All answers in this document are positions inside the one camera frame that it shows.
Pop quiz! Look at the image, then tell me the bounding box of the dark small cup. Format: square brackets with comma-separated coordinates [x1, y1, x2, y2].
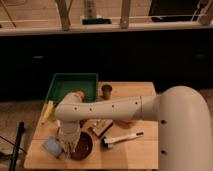
[101, 84, 112, 100]

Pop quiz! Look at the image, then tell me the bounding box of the black pole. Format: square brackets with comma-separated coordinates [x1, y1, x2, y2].
[8, 122, 25, 171]

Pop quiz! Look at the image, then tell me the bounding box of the green plastic tray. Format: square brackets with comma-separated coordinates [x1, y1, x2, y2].
[45, 73, 98, 104]

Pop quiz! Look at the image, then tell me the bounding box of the white handled brush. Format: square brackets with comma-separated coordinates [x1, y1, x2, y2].
[100, 132, 144, 148]

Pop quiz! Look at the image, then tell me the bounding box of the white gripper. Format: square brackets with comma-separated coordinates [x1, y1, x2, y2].
[58, 121, 81, 157]

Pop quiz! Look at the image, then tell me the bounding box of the blue towel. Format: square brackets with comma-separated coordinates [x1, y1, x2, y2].
[42, 137, 63, 158]

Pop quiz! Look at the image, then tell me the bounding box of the green base white stand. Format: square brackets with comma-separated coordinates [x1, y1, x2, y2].
[81, 0, 113, 26]

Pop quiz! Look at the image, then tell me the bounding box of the orange ball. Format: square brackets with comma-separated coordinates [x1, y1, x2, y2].
[76, 90, 85, 100]

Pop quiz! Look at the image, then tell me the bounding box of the dark purple bowl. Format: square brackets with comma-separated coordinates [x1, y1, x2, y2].
[71, 132, 93, 160]

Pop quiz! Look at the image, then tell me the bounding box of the yellow corn cob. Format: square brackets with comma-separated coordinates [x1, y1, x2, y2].
[41, 101, 54, 124]

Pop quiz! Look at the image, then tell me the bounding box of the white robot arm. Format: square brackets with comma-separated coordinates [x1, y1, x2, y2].
[55, 86, 213, 171]

